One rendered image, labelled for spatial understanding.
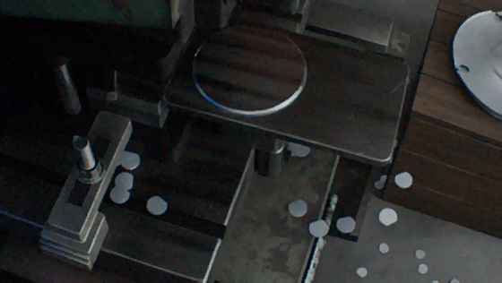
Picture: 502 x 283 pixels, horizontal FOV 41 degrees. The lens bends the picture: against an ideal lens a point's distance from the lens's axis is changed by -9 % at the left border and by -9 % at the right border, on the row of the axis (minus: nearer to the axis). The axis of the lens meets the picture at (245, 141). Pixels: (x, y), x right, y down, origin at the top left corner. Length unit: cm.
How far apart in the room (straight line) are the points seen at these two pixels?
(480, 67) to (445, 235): 41
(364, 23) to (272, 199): 32
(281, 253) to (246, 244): 4
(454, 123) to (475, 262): 40
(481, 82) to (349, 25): 43
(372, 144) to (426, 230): 87
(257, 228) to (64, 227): 24
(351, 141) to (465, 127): 61
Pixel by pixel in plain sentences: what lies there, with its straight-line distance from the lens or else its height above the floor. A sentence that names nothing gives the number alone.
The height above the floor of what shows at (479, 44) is 37.
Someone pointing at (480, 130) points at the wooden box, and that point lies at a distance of 135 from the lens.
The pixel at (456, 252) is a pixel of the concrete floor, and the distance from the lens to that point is 162.
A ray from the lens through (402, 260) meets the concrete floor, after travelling 158.
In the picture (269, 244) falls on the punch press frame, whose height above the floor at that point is 64.
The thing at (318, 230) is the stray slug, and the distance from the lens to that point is 85.
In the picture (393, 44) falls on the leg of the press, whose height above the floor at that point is 62.
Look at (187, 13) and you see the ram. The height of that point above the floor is 92.
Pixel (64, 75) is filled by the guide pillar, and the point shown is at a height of 81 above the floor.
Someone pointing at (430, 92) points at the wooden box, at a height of 35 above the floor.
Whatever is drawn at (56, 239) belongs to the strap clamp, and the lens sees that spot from 77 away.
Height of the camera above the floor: 141
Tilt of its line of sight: 58 degrees down
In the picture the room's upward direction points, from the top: 2 degrees clockwise
